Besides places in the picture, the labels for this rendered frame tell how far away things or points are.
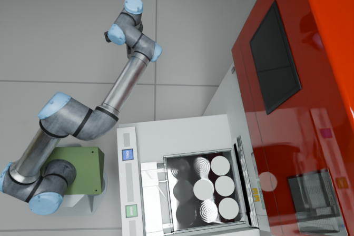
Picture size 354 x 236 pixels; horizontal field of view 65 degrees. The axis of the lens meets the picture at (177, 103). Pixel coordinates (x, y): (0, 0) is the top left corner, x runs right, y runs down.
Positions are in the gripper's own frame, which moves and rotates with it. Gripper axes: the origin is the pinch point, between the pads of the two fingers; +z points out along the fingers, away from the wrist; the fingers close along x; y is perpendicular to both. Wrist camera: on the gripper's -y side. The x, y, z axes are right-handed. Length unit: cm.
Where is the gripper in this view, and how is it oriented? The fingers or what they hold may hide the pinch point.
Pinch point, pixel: (124, 47)
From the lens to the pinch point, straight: 147.7
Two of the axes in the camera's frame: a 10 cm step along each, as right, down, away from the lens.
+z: -2.2, 3.0, 9.3
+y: 9.3, -2.3, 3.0
